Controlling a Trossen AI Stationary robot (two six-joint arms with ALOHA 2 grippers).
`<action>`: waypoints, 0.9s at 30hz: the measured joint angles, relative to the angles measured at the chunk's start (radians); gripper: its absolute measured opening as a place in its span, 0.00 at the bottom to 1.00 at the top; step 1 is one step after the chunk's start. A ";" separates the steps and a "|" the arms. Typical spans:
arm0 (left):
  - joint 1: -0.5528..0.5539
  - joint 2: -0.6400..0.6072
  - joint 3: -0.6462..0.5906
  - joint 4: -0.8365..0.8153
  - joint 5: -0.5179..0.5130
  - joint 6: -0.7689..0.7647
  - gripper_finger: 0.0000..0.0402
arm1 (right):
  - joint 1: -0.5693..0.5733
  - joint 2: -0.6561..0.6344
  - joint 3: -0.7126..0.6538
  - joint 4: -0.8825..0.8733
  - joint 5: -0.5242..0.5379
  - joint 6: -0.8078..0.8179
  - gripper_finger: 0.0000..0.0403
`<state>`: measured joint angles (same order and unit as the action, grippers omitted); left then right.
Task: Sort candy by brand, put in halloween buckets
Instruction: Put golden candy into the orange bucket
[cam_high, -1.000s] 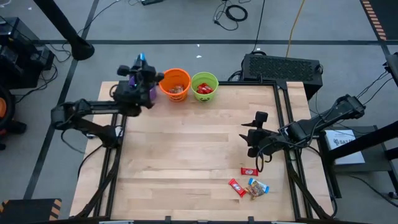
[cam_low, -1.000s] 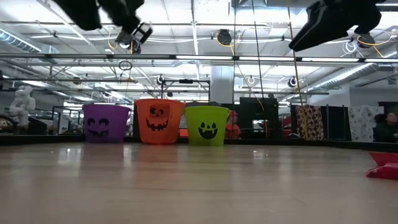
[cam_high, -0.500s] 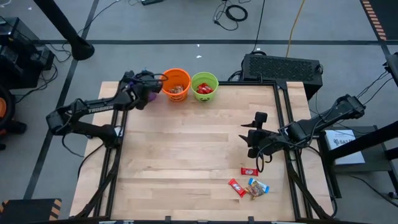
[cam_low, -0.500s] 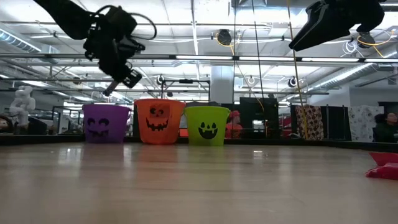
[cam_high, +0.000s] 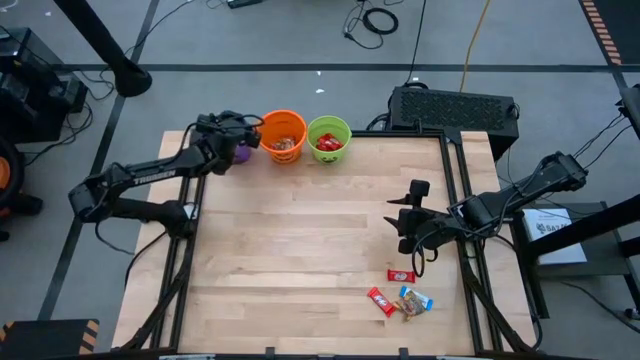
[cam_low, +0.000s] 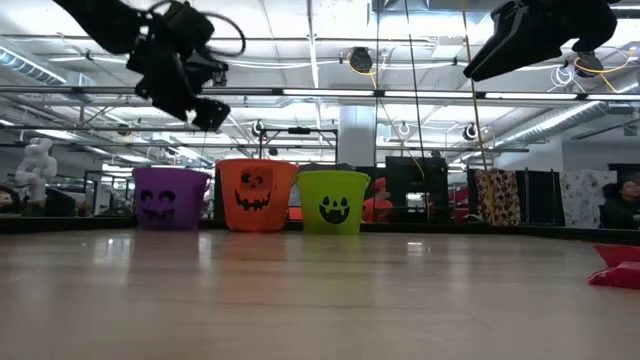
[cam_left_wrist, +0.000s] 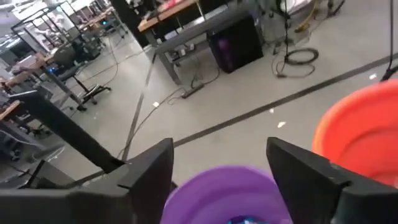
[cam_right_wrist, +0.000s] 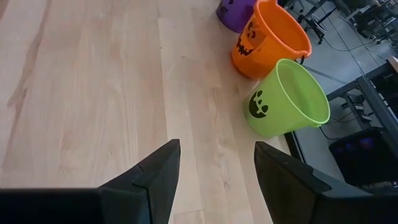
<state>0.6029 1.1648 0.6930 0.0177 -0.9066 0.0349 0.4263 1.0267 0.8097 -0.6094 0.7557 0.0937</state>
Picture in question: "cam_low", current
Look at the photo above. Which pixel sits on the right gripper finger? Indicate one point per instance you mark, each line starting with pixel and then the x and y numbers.
pixel 520 50

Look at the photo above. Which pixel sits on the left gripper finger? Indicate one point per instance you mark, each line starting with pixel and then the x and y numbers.
pixel 201 114
pixel 221 116

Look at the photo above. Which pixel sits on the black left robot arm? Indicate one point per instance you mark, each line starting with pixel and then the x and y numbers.
pixel 100 20

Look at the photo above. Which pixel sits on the purple halloween bucket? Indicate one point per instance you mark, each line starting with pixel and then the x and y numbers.
pixel 170 200

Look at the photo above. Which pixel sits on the orange halloween bucket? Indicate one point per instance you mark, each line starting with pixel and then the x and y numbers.
pixel 280 200

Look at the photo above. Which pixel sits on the green halloween bucket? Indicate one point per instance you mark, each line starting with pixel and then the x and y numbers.
pixel 310 200

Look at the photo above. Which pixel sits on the long ceiling light bar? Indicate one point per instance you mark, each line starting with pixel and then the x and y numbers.
pixel 325 92

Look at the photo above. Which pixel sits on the white building column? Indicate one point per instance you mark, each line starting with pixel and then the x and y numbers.
pixel 357 135

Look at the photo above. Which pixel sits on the black partition panel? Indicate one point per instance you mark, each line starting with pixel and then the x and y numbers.
pixel 540 195

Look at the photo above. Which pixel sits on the brown patterned hanging cloth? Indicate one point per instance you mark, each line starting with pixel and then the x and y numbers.
pixel 497 197

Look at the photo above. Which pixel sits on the white patterned hanging cloth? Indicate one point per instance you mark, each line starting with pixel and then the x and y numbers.
pixel 582 195

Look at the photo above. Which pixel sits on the white humanoid figure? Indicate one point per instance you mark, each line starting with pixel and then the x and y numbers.
pixel 35 170

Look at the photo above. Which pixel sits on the black cabinet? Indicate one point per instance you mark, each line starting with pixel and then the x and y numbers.
pixel 415 185

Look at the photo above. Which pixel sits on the person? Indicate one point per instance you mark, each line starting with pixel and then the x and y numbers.
pixel 620 207
pixel 380 202
pixel 7 200

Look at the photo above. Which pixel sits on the red KitKat bar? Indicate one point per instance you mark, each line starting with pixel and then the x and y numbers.
pixel 620 254
pixel 617 277

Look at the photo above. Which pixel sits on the black metal gantry frame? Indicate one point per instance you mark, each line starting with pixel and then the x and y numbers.
pixel 300 131

